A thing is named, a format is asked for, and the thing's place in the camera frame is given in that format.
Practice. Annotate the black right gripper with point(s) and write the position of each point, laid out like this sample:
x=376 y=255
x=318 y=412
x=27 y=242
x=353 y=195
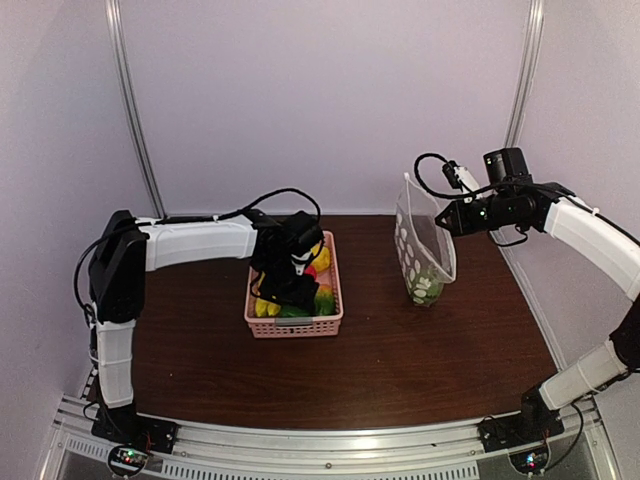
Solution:
x=462 y=225

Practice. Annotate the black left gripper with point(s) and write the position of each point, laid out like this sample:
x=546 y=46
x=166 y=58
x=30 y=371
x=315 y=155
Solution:
x=303 y=296

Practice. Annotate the red toy apple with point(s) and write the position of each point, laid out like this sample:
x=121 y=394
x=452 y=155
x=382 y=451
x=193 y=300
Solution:
x=311 y=271

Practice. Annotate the green orange toy mango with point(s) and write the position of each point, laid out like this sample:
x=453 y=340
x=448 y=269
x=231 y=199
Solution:
x=324 y=304

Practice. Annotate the clear dotted zip bag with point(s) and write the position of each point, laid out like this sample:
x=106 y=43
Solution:
x=419 y=242

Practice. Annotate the green striped toy watermelon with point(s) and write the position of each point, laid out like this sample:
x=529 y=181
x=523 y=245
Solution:
x=424 y=285

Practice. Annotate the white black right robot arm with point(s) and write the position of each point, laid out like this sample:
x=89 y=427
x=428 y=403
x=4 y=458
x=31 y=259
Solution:
x=592 y=266

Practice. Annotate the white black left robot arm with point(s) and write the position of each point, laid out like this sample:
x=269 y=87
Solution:
x=138 y=259

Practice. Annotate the yellow toy bananas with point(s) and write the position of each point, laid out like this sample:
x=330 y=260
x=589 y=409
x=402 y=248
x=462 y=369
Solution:
x=264 y=308

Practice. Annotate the pink plastic basket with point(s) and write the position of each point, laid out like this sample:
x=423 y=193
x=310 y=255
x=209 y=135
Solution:
x=283 y=326

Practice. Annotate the left circuit board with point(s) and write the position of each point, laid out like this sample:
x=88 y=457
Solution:
x=124 y=460

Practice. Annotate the circuit board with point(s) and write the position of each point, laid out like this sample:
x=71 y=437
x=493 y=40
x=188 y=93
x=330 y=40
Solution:
x=530 y=462
x=124 y=460

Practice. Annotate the right circuit board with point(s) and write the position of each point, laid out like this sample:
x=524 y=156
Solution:
x=530 y=462

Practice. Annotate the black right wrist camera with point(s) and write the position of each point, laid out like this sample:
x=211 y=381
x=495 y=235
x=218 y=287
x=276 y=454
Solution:
x=459 y=177

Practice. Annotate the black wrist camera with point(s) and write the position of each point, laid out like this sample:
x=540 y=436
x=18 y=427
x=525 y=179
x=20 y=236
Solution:
x=459 y=177
x=302 y=233

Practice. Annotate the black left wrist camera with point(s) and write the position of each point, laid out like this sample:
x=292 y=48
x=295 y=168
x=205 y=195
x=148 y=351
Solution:
x=302 y=233

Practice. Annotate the right aluminium frame post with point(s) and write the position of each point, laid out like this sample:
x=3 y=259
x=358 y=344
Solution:
x=530 y=56

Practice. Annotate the aluminium frame post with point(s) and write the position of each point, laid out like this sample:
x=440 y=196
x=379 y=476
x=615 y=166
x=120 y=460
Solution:
x=530 y=56
x=132 y=114

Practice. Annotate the aluminium front rail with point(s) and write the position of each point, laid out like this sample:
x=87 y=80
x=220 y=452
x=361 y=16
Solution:
x=450 y=450

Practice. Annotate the left aluminium frame post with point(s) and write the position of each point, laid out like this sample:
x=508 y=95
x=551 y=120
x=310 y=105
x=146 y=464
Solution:
x=132 y=114

